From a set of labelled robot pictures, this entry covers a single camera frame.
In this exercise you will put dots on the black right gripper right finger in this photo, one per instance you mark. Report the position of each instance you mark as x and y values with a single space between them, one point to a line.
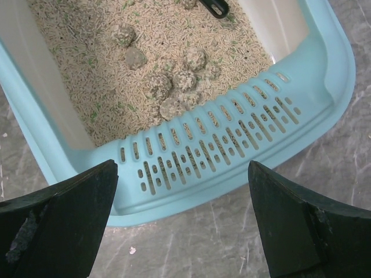
304 233

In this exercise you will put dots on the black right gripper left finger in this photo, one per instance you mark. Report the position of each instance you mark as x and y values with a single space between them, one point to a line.
57 231

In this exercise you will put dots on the light blue litter box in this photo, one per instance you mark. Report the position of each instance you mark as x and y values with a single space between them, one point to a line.
203 154

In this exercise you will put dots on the black litter scoop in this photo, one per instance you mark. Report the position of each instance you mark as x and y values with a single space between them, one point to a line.
218 8

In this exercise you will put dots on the litter clump right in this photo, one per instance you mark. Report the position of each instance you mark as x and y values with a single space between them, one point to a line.
170 108

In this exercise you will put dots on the litter clump ball front left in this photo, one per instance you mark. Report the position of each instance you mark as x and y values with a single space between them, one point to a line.
160 87

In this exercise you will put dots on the litter clump ball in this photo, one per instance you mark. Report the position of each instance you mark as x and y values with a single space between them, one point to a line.
184 80
195 58
123 34
160 87

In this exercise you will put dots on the grey litter clump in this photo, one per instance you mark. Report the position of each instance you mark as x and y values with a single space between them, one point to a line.
134 58

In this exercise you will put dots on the litter clump ball front right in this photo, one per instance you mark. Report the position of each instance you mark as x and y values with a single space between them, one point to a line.
184 80

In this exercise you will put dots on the litter clump ball middle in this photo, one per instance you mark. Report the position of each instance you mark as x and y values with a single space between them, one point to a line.
195 58

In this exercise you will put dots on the litter clump near scoop handle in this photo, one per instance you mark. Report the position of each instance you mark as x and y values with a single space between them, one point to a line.
188 4

